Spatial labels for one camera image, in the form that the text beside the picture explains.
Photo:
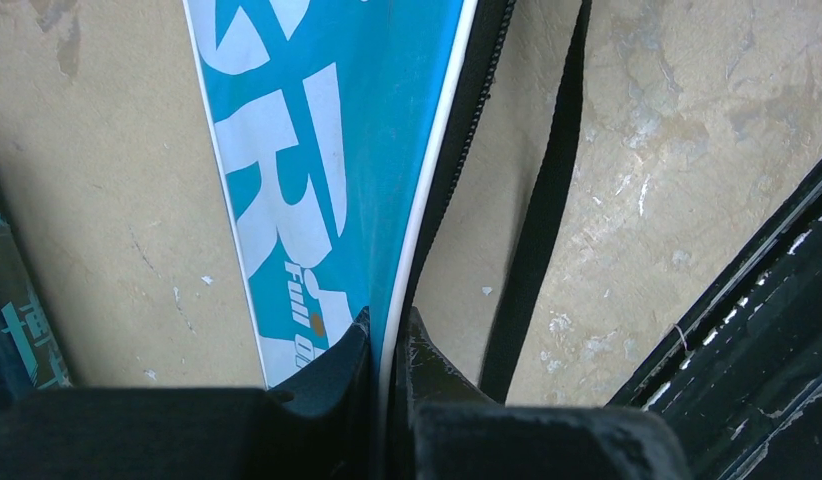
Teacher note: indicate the blue racket bag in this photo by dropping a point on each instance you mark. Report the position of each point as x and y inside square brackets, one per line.
[339, 130]

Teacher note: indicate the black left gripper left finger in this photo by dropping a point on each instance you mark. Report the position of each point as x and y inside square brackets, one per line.
[311, 426]

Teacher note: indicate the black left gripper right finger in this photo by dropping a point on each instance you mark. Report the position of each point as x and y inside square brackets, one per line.
[444, 427]

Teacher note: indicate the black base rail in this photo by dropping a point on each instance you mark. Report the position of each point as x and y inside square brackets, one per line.
[739, 377]

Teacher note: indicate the black shuttlecock tube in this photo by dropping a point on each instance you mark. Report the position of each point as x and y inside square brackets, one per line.
[30, 356]

